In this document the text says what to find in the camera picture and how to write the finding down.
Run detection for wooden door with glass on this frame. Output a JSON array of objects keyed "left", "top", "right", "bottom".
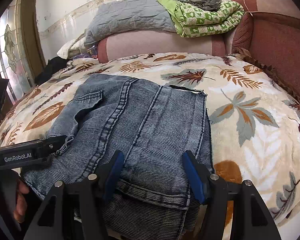
[{"left": 0, "top": 0, "right": 46, "bottom": 104}]

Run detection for green white patterned blanket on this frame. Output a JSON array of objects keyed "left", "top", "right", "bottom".
[{"left": 158, "top": 0, "right": 244, "bottom": 38}]

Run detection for person's left hand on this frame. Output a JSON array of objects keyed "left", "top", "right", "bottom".
[{"left": 13, "top": 179, "right": 29, "bottom": 223}]

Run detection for red pink sofa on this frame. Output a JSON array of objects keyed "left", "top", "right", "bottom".
[{"left": 97, "top": 0, "right": 300, "bottom": 103}]

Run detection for white cream cloth pile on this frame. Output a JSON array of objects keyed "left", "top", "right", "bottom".
[{"left": 57, "top": 33, "right": 97, "bottom": 60}]

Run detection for grey quilted pillow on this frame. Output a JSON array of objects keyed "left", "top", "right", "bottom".
[{"left": 84, "top": 0, "right": 176, "bottom": 47}]

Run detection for black cloth on sofa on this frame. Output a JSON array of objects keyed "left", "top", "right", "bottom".
[{"left": 34, "top": 56, "right": 69, "bottom": 86}]

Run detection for beige leaf-print blanket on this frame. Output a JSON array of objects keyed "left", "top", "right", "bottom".
[{"left": 0, "top": 53, "right": 300, "bottom": 233}]

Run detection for dark grey crumpled cloth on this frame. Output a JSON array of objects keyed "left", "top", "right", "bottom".
[{"left": 179, "top": 0, "right": 222, "bottom": 12}]

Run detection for grey-blue denim pants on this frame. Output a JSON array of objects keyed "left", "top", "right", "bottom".
[{"left": 21, "top": 74, "right": 212, "bottom": 239}]

